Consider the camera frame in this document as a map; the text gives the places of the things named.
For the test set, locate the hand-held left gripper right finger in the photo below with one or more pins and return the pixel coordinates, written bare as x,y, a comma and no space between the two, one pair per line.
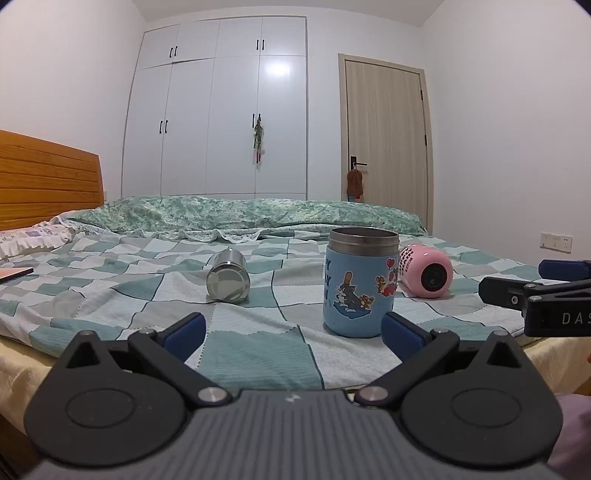
400,336

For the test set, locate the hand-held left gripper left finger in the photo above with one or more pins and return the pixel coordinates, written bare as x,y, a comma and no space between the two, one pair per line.
185,333

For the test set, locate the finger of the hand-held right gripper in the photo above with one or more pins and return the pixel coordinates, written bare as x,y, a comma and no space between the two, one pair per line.
503,290
564,269

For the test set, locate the pink cup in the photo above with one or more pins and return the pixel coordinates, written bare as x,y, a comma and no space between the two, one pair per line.
425,273

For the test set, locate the stainless steel cup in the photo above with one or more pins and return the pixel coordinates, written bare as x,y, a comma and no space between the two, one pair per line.
227,279

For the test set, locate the blue cartoon cup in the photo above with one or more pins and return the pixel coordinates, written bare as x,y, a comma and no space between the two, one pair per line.
361,286

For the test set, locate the checkered green bed sheet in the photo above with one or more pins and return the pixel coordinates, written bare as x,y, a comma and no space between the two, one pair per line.
147,286

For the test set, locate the person's pink clothing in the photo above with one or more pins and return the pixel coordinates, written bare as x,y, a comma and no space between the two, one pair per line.
575,429

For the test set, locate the green floral quilt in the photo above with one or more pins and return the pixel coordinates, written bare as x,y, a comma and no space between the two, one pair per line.
258,213

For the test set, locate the cream mattress cover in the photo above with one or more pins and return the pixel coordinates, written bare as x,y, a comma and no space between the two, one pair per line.
23,378

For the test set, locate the floral white pillow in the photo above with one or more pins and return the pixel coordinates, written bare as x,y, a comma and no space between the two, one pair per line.
32,237

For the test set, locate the beige wooden door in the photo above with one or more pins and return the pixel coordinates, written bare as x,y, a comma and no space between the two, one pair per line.
385,138

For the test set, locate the wooden headboard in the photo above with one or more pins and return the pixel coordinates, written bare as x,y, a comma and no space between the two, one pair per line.
46,184

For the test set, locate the green hanging ornament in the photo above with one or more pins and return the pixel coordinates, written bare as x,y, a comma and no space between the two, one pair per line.
258,137

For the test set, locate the white wardrobe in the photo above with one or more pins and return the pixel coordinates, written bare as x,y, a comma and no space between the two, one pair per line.
217,115

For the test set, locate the white wall socket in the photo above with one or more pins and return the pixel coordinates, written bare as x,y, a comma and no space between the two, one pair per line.
556,241

